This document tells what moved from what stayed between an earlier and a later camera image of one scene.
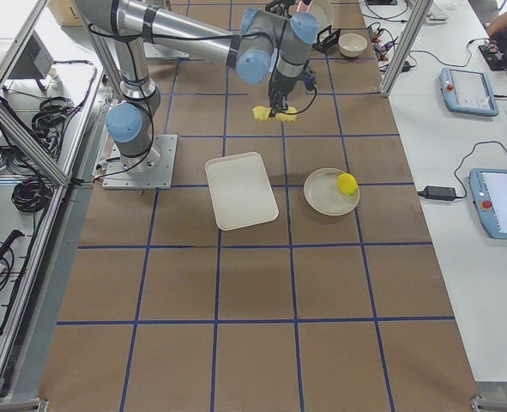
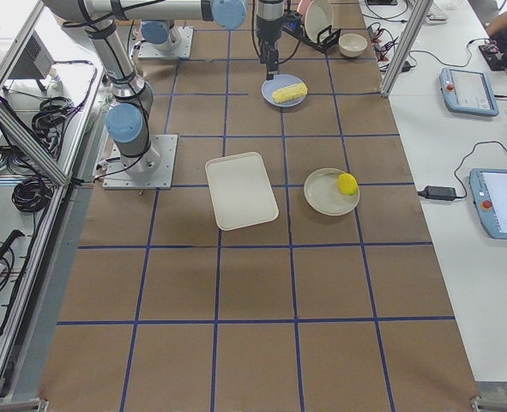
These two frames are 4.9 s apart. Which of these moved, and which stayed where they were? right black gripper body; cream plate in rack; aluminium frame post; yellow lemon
Moved: right black gripper body
Stayed: aluminium frame post; yellow lemon; cream plate in rack
